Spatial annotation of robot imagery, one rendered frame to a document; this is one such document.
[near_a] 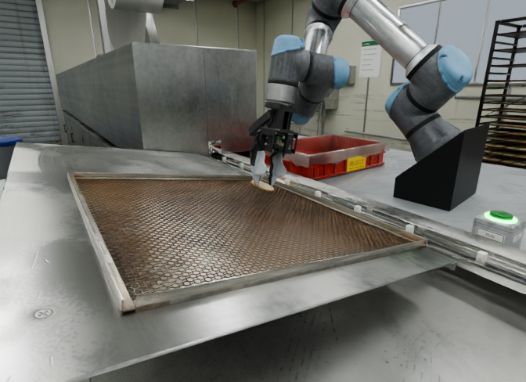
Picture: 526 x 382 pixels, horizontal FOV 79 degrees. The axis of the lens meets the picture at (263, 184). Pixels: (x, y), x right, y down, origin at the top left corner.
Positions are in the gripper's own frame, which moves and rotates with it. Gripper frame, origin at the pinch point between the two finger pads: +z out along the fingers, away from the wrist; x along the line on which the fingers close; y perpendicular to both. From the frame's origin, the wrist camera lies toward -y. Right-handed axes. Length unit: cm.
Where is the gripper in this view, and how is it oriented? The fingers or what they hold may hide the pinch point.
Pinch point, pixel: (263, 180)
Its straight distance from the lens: 84.7
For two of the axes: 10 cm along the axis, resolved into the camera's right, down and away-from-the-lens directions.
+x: 8.6, 0.3, 5.2
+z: -1.5, 9.7, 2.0
